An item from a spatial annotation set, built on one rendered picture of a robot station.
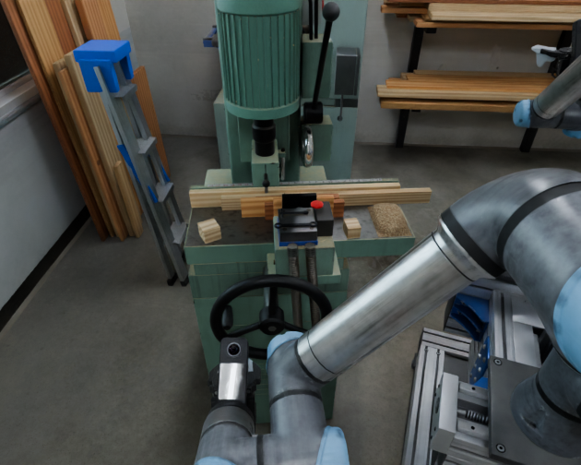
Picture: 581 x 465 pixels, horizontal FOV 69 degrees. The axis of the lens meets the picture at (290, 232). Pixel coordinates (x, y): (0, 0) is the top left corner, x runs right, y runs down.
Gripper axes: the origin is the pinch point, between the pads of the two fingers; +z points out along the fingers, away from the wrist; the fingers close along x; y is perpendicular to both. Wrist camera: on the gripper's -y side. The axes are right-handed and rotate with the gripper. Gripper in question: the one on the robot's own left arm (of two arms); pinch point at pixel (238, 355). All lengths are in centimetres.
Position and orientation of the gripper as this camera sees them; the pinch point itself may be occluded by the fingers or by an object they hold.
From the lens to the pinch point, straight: 85.8
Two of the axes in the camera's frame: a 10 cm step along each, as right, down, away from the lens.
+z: -0.5, -1.4, 9.9
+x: 10.0, -0.2, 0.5
